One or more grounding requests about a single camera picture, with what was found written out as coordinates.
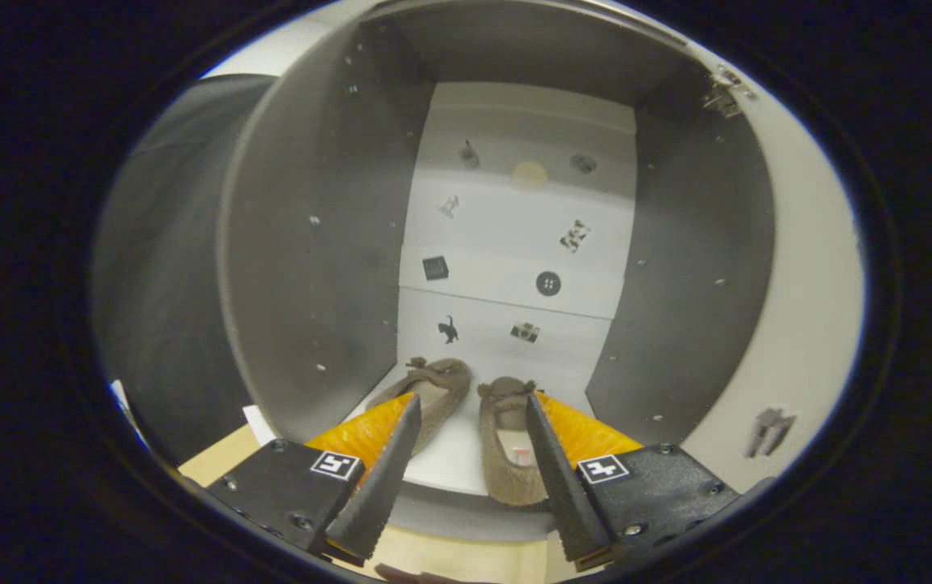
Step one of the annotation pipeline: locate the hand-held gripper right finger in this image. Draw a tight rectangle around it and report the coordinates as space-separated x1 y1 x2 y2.
524 391 742 573

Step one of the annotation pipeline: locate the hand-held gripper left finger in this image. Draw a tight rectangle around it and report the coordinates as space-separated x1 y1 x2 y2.
226 392 422 566

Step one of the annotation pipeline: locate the brown fuzzy shoe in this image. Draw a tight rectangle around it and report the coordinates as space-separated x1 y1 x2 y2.
478 376 552 508
364 357 472 455

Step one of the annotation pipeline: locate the dark grey shoe cabinet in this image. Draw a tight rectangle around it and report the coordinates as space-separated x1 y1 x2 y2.
218 0 776 543

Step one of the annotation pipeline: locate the metal door hinge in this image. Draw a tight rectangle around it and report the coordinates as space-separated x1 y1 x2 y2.
702 65 757 118

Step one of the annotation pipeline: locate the white and blue object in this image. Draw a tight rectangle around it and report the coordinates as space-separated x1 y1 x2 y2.
109 380 148 449

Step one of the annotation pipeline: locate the black backdrop cloth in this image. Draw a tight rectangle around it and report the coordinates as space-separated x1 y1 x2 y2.
92 73 280 463

